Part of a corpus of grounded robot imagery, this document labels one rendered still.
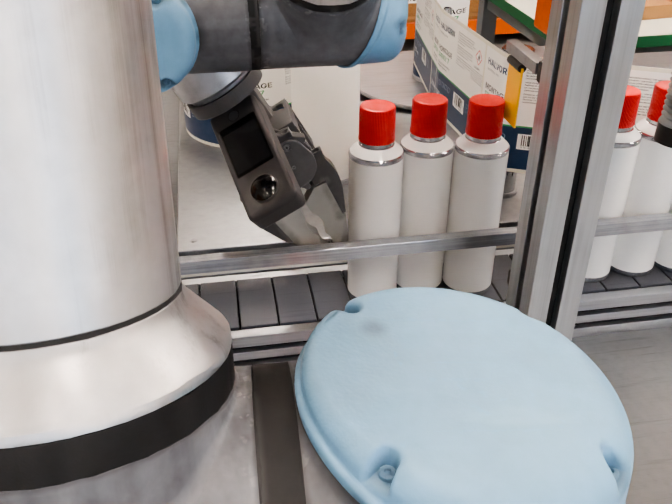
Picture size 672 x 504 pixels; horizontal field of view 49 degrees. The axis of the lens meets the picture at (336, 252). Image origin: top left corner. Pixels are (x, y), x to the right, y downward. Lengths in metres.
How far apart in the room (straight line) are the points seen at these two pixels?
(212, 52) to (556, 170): 0.26
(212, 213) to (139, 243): 0.70
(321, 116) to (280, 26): 0.43
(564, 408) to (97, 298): 0.15
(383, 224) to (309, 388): 0.47
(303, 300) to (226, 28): 0.34
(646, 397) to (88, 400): 0.63
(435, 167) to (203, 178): 0.41
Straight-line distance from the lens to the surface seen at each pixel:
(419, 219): 0.72
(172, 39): 0.50
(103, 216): 0.22
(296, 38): 0.52
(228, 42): 0.52
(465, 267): 0.76
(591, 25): 0.53
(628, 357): 0.82
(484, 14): 2.58
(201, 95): 0.64
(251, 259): 0.68
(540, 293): 0.62
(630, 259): 0.85
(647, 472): 0.71
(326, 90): 0.92
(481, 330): 0.28
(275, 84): 1.06
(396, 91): 1.27
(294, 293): 0.77
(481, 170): 0.70
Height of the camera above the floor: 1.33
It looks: 32 degrees down
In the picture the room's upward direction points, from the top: straight up
